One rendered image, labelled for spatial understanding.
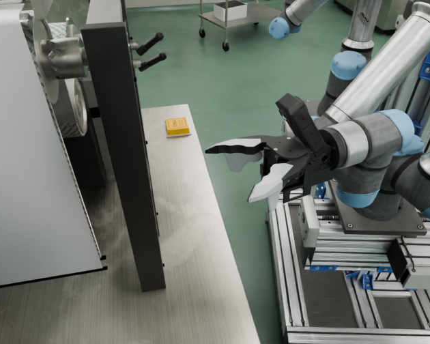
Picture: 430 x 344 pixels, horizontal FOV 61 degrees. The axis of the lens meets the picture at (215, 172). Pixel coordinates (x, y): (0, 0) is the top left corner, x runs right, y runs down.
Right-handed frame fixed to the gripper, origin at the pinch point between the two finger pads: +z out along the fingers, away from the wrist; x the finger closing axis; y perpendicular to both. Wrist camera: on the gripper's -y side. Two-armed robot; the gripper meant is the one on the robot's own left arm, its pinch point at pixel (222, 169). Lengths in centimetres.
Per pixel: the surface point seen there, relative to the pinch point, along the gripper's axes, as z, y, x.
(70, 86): 16.9, -4.7, 37.0
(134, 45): 6.4, -15.4, 16.7
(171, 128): -10, 23, 63
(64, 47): 16.4, -15.6, 21.9
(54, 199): 25.0, 9.0, 18.5
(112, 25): 11.1, -21.1, 3.7
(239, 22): -172, 54, 329
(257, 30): -216, 75, 369
